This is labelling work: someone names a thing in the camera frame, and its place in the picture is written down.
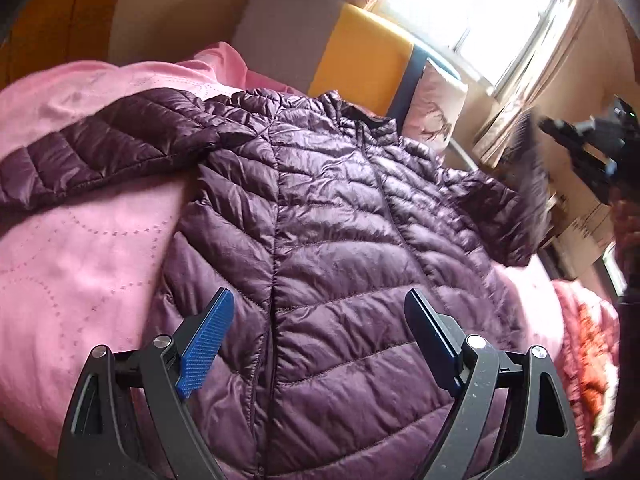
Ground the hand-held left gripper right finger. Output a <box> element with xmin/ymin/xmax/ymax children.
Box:
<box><xmin>404</xmin><ymin>288</ymin><xmax>583</xmax><ymax>480</ymax></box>

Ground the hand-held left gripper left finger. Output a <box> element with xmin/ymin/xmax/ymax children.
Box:
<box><xmin>57</xmin><ymin>287</ymin><xmax>236</xmax><ymax>480</ymax></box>

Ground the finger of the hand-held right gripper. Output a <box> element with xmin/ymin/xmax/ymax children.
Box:
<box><xmin>539</xmin><ymin>116</ymin><xmax>596</xmax><ymax>145</ymax></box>

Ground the purple quilted puffer jacket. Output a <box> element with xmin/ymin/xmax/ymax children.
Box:
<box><xmin>0</xmin><ymin>87</ymin><xmax>553</xmax><ymax>480</ymax></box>

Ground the person's right forearm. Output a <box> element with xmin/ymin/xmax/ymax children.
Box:
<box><xmin>614</xmin><ymin>199</ymin><xmax>640</xmax><ymax>281</ymax></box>

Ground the cardboard box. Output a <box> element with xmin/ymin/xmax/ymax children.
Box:
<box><xmin>545</xmin><ymin>170</ymin><xmax>621</xmax><ymax>281</ymax></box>

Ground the pink printed pillow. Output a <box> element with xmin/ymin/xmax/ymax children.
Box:
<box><xmin>402</xmin><ymin>58</ymin><xmax>469</xmax><ymax>153</ymax></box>

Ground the bright window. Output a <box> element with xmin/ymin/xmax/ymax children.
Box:
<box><xmin>365</xmin><ymin>0</ymin><xmax>561</xmax><ymax>91</ymax></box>

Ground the pink dotted blanket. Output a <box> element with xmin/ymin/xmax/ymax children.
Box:
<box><xmin>0</xmin><ymin>42</ymin><xmax>566</xmax><ymax>461</ymax></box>

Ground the red floral quilt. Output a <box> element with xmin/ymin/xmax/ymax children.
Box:
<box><xmin>550</xmin><ymin>280</ymin><xmax>623</xmax><ymax>471</ymax></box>

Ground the grey yellow blue headboard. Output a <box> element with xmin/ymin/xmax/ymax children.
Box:
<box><xmin>232</xmin><ymin>0</ymin><xmax>463</xmax><ymax>121</ymax></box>

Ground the wooden wardrobe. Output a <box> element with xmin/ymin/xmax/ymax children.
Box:
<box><xmin>0</xmin><ymin>0</ymin><xmax>131</xmax><ymax>91</ymax></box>

